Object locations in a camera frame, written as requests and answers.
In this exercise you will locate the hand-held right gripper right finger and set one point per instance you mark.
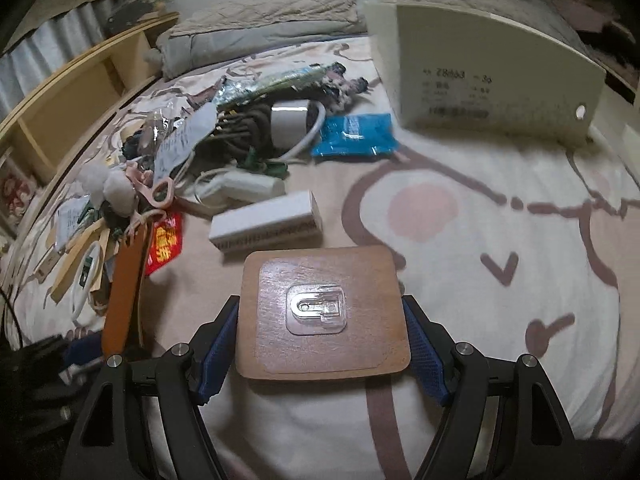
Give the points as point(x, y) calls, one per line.
point(425, 352)

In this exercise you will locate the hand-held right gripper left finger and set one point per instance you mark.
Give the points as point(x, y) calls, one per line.
point(220, 347)

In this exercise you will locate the brown wooden board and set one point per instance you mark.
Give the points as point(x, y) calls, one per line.
point(280, 355)

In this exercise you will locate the white patterned rectangular box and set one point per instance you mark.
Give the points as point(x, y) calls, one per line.
point(265, 215)

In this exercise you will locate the white storage box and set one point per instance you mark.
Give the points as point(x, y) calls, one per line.
point(500, 60)

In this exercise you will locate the brown shoehorn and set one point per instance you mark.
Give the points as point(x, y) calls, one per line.
point(125, 290)

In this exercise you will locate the red charm packet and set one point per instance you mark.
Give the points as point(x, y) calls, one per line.
point(164, 247)

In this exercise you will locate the pink plastic scissors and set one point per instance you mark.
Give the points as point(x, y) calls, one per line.
point(162, 192)

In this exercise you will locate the wooden stick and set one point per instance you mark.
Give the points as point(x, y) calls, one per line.
point(75, 265)

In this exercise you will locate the white pompom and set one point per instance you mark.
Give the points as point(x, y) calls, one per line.
point(92, 177)
point(120, 192)

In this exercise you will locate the white paper slip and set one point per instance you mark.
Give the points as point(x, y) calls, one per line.
point(70, 225)

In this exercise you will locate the printed clear plastic bag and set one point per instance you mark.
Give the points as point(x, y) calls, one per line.
point(180, 142)

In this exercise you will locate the blue foil packet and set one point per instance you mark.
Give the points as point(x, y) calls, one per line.
point(355, 135)

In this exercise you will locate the floral printed box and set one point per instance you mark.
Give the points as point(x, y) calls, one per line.
point(17, 192)

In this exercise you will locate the green patterned foil packet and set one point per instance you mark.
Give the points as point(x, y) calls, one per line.
point(270, 82)

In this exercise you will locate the dark floral scrunchie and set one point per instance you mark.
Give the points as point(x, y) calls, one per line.
point(345, 85)

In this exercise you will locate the wooden shelf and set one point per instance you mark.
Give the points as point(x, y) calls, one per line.
point(65, 105)

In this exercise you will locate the grey quilt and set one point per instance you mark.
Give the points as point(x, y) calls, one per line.
point(240, 50)

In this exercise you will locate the grey curtain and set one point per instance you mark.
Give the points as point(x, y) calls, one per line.
point(45, 55)

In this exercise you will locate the bag on shelf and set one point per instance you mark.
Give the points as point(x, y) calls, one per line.
point(135, 7)

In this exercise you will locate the pink clothes pile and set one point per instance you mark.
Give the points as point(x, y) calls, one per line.
point(595, 15)

